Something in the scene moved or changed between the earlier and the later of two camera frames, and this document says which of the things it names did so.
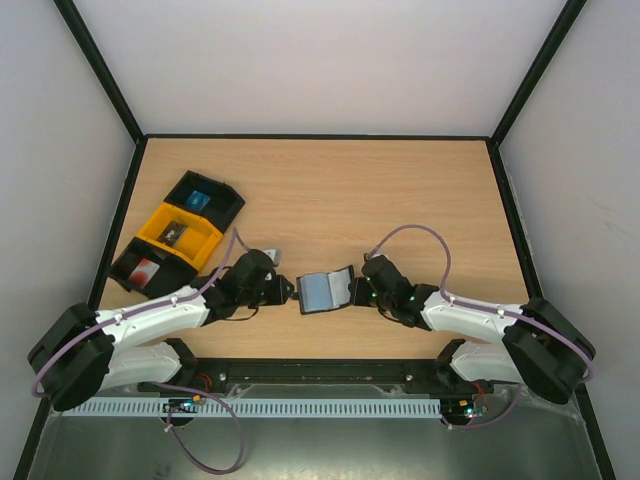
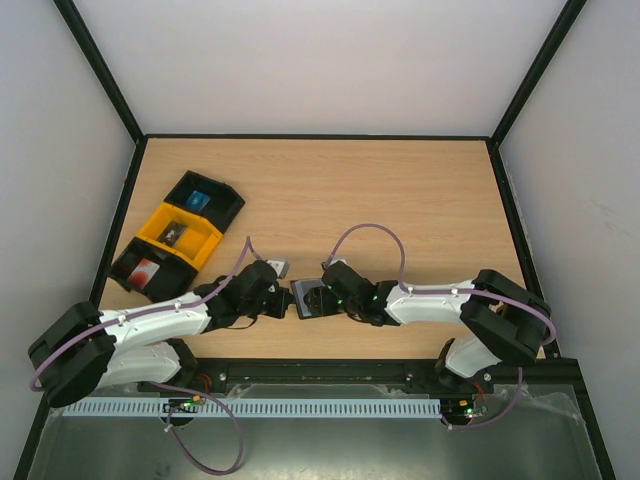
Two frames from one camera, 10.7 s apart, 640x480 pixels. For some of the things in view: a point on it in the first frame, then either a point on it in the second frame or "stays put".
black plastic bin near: x=151 y=271 stays put
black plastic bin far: x=222 y=207 stays put
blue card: x=197 y=200 stays put
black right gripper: x=361 y=291 -> x=323 y=293
